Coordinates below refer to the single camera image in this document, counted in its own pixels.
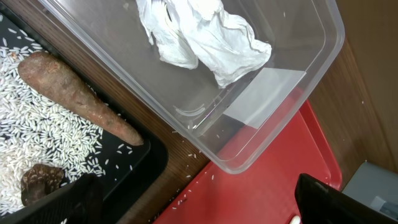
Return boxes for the black tray bin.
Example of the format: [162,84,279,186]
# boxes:
[1,3,168,223]

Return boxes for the brown carrot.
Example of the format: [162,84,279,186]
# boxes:
[17,52,144,146]

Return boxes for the white plastic spoon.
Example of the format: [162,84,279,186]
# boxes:
[289,215,301,224]

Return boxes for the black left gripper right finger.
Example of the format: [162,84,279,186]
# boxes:
[295,173,395,224]

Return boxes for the clear plastic bin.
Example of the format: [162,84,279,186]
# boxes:
[42,0,345,174]

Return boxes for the brown food scrap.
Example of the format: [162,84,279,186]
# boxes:
[21,164,64,207]

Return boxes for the white napkin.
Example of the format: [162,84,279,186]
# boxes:
[136,0,272,88]

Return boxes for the red plastic tray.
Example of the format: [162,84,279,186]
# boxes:
[155,102,342,224]

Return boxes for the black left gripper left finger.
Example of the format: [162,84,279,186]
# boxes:
[1,174,103,224]

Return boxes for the white rice pile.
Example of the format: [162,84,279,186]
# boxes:
[0,14,134,224]

